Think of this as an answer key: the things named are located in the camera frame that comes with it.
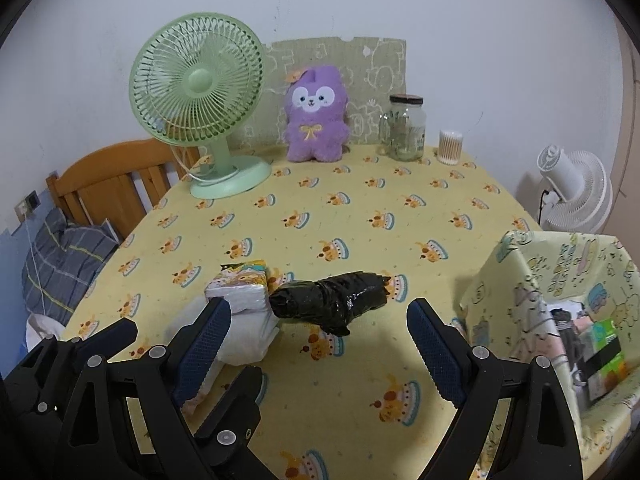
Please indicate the cartoon printed gift box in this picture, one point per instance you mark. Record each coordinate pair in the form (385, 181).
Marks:
(565, 260)

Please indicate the green tissue packet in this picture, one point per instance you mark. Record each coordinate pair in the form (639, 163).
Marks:
(612, 332)

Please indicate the wooden bed headboard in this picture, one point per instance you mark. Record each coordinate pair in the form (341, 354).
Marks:
(115, 185)

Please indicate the purple plush toy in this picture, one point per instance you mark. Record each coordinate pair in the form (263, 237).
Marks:
(315, 135)

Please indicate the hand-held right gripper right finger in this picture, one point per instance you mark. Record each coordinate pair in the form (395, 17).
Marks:
(435, 350)

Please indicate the beige door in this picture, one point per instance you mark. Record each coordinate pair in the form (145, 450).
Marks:
(631, 160)

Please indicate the white standing fan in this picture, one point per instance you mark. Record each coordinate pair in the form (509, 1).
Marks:
(580, 185)

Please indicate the cotton swab container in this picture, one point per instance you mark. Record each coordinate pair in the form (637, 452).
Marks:
(450, 147)

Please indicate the cartoon printed tissue pack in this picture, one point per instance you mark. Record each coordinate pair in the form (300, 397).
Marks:
(235, 292)

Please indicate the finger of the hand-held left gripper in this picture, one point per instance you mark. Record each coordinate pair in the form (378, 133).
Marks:
(240, 400)
(50, 370)

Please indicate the green desk fan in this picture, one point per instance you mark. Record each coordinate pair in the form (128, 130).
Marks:
(200, 82)

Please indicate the black bundle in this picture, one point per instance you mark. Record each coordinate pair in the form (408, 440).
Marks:
(325, 300)

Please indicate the wall socket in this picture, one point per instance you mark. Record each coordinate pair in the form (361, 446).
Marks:
(27, 205)

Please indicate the yellow printed tablecloth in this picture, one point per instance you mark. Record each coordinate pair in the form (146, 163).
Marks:
(350, 210)

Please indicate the grey sock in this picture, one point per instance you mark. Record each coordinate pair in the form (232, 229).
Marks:
(562, 332)

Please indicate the grey plaid pillow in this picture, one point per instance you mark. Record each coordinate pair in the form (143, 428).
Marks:
(65, 265)

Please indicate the white soft bundle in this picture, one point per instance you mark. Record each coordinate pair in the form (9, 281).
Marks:
(247, 337)

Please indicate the white cloth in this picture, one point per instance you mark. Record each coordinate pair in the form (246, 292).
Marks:
(42, 330)

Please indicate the glass jar with dark lid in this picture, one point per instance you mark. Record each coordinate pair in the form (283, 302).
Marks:
(407, 130)

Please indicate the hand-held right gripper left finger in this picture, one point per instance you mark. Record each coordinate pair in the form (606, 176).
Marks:
(202, 347)

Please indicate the green patterned board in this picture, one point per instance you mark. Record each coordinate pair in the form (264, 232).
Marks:
(380, 70)

